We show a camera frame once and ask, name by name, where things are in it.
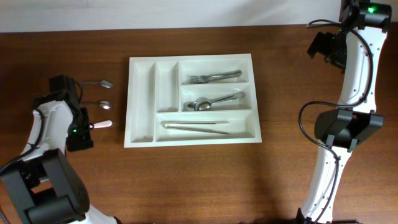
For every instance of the white plastic cutlery tray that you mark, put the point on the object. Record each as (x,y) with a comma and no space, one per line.
(156,94)

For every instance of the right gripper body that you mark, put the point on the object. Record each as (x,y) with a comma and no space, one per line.
(319,43)

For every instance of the small metal teaspoon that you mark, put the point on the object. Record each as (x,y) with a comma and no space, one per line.
(106,105)
(103,83)

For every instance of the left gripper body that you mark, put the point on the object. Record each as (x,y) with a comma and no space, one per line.
(84,127)

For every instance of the pink plastic knife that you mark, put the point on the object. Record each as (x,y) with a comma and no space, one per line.
(102,124)

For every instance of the metal kitchen tongs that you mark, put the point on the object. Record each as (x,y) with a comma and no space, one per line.
(195,126)

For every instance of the large metal spoon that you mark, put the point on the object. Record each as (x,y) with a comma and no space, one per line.
(203,103)
(190,106)

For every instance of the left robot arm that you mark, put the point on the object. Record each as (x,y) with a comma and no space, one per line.
(41,183)

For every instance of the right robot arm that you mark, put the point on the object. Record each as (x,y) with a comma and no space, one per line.
(355,49)

